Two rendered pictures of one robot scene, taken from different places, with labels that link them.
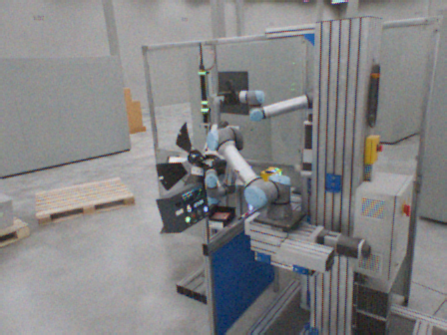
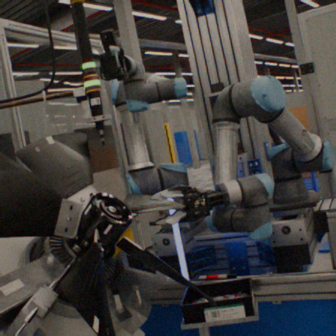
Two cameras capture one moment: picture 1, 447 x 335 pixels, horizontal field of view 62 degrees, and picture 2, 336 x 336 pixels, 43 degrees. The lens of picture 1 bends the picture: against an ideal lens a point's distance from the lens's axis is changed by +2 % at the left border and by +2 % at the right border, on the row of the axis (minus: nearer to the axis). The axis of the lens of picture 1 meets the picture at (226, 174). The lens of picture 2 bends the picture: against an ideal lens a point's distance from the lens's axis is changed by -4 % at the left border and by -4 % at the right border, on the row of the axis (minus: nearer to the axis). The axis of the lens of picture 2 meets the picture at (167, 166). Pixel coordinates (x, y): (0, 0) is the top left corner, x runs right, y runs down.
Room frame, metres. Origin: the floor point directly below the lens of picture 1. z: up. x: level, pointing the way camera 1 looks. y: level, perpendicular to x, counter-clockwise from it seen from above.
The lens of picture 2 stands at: (2.64, 1.34, 1.36)
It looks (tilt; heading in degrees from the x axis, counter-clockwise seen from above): 3 degrees down; 260
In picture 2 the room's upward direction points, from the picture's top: 11 degrees counter-clockwise
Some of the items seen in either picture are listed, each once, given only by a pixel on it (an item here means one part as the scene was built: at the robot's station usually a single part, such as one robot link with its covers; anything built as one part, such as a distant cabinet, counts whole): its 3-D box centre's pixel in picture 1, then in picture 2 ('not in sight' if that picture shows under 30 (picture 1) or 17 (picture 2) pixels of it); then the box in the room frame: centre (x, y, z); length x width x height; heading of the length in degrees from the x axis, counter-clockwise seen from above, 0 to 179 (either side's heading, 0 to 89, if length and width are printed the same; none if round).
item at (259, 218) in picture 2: (215, 193); (253, 220); (2.19, 0.08, 1.08); 0.11 x 0.08 x 0.11; 126
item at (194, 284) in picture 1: (219, 277); not in sight; (2.83, 0.12, 0.04); 0.62 x 0.45 x 0.08; 145
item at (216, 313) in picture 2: (220, 216); (219, 301); (2.34, 0.06, 0.85); 0.22 x 0.17 x 0.07; 160
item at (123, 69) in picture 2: (232, 98); (115, 65); (2.50, -0.07, 1.64); 0.12 x 0.08 x 0.09; 65
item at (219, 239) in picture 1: (244, 220); (216, 289); (2.30, -0.11, 0.82); 0.90 x 0.04 x 0.08; 145
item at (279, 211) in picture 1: (279, 206); (289, 187); (1.88, -0.29, 1.09); 0.15 x 0.15 x 0.10
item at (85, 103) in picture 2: not in sight; (92, 104); (2.60, 0.13, 1.50); 0.09 x 0.07 x 0.10; 0
